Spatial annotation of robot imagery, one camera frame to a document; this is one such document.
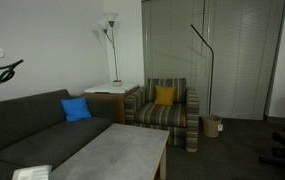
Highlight striped armchair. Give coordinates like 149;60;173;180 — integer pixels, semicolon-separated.
124;77;201;153

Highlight blue throw pillow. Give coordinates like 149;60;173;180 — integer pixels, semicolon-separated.
60;96;93;123

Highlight dark grey patterned sofa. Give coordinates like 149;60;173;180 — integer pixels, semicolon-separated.
0;88;122;180

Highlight grey window blinds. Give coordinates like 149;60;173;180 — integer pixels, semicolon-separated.
141;0;285;121

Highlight yellow cushion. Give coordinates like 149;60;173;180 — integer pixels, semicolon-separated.
153;85;177;107

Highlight black floor lamp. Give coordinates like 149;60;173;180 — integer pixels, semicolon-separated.
190;23;215;116

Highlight blue tea bag box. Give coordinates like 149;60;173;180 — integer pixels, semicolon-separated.
11;164;53;180

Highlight wicker waste basket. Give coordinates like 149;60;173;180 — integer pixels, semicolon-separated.
202;114;224;139

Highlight white two-head lamp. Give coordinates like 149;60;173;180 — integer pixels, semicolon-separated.
97;12;123;88

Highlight wooden side table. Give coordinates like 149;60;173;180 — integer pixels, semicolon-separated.
82;85;141;125

